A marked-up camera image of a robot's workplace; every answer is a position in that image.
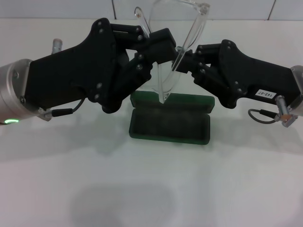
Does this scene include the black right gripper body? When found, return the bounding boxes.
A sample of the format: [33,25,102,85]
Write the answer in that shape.
[217,39,303,110]

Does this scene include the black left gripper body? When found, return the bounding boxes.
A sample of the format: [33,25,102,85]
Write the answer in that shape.
[23,18,128,114]

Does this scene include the clear plastic glasses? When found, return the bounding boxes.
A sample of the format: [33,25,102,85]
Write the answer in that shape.
[133,0,212,106]

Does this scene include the green glasses case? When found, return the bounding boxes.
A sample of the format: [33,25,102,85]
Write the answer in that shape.
[129,90,216,146]

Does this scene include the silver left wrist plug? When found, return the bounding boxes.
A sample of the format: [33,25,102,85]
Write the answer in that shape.
[52,38,64,54]

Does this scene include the silver wrist plug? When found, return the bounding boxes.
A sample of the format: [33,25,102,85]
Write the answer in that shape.
[52,38,64,54]
[275,94,290,114]

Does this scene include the silver right wrist plug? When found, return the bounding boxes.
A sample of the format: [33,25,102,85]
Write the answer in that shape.
[275,94,290,114]

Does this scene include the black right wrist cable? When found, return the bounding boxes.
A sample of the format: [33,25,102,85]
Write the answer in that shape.
[247,108,299,128]

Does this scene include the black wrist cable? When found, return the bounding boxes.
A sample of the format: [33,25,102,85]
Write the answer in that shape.
[38,98,85,121]
[247,108,299,128]

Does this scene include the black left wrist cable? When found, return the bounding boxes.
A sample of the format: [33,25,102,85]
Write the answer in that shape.
[38,98,85,121]

